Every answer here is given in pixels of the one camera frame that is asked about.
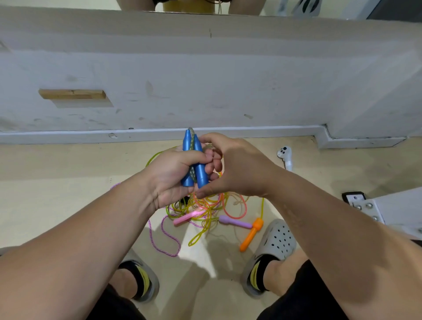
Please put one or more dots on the person's left fingers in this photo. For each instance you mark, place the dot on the person's left fingers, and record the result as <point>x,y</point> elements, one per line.
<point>213,162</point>

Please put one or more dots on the white handheld controller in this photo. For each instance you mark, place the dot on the white handheld controller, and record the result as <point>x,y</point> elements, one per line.
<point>285,155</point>

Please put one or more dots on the grey perforated clog shoe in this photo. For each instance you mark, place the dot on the grey perforated clog shoe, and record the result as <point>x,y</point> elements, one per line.
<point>277,239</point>
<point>150,280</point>

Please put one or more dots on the white baseboard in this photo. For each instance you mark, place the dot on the white baseboard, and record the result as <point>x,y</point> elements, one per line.
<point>197,133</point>

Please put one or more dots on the person's left forearm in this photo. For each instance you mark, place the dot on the person's left forearm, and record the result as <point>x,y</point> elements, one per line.
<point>72,250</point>

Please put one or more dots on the person's right thumb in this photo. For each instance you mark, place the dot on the person's right thumb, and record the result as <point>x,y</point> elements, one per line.
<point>211,186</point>

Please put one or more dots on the person's right forearm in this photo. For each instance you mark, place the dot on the person's right forearm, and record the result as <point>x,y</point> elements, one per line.
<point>343,244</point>

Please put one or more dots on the black and yellow sock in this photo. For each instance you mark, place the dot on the black and yellow sock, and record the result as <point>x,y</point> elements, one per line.
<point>258,272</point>
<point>140,278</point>

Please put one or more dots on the person's right hand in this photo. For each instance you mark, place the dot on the person's right hand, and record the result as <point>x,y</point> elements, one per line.
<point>245,168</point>

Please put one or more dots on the black shorts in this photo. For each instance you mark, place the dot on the black shorts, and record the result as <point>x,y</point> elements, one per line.
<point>306,296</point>

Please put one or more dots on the black flat plate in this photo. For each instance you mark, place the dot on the black flat plate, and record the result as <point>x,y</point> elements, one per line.
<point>351,195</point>

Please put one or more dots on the white panel with bolts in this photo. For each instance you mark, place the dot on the white panel with bolts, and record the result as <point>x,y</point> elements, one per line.
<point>395,211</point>

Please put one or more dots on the person's left hand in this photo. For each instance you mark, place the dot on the person's left hand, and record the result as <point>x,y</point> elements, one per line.
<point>168,174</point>

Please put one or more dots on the wooden block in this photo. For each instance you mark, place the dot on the wooden block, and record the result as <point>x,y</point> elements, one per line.
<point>72,94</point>

